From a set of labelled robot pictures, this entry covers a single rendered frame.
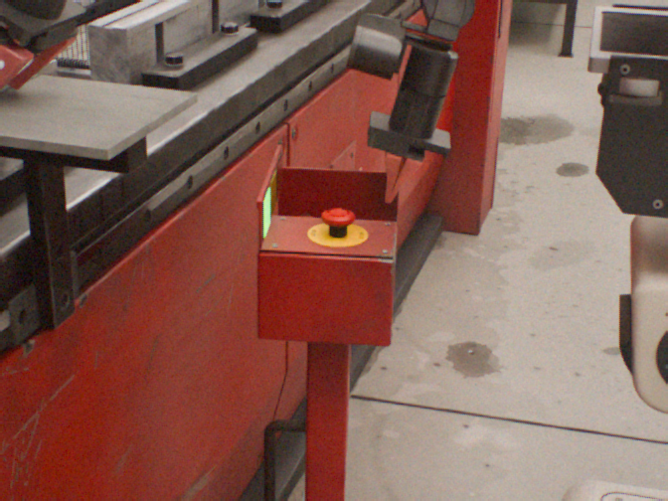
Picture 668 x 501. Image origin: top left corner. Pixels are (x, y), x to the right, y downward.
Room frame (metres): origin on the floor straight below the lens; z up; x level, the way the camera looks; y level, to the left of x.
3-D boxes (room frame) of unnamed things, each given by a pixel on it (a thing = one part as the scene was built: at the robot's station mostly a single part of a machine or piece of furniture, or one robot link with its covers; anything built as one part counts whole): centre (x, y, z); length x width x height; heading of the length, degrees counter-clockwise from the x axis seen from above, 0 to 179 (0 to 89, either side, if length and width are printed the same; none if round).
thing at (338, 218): (1.19, 0.00, 0.79); 0.04 x 0.04 x 0.04
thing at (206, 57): (1.58, 0.20, 0.89); 0.30 x 0.05 x 0.03; 163
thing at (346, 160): (1.95, -0.02, 0.59); 0.15 x 0.02 x 0.07; 163
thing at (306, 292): (1.24, 0.00, 0.75); 0.20 x 0.16 x 0.18; 176
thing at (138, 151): (0.96, 0.25, 0.88); 0.14 x 0.04 x 0.22; 73
